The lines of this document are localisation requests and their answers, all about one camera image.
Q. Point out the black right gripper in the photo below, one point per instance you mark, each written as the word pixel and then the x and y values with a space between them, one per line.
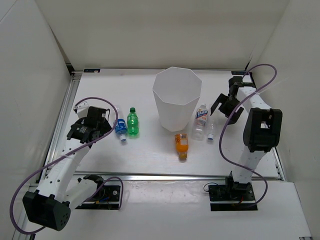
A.
pixel 222 99

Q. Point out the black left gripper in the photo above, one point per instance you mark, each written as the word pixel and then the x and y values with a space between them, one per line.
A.
pixel 105 126

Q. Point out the clear bottle white orange label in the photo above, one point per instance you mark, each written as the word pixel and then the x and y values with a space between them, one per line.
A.
pixel 200 120

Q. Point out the clear bottle blue label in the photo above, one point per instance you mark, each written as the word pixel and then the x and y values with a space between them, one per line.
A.
pixel 121 126

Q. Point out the small clear water bottle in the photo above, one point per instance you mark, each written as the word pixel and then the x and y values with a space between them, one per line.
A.
pixel 211 128

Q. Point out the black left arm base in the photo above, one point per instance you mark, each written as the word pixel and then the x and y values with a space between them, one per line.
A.
pixel 108 196

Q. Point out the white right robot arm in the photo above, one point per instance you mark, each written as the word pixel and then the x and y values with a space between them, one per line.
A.
pixel 261 132

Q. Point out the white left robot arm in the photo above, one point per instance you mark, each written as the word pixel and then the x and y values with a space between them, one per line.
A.
pixel 51 204

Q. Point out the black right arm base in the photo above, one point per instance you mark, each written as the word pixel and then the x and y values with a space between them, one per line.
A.
pixel 230 196

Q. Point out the white plastic bin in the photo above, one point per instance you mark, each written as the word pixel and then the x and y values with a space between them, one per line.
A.
pixel 176 92

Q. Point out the blue label sticker right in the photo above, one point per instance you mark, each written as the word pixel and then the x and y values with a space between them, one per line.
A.
pixel 239 73

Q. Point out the blue label sticker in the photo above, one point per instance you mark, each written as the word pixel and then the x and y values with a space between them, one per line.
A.
pixel 239 73
pixel 92 70

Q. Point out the green plastic soda bottle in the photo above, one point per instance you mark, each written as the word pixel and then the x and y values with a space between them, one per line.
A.
pixel 132 122

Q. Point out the blue label sticker left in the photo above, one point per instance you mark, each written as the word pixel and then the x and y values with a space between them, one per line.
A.
pixel 92 70

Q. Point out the orange juice bottle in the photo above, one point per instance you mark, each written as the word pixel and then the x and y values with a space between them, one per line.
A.
pixel 181 145

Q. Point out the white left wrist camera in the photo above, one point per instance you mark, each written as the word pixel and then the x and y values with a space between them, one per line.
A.
pixel 81 109

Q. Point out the aluminium table rail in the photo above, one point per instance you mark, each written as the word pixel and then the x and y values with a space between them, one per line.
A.
pixel 151 155

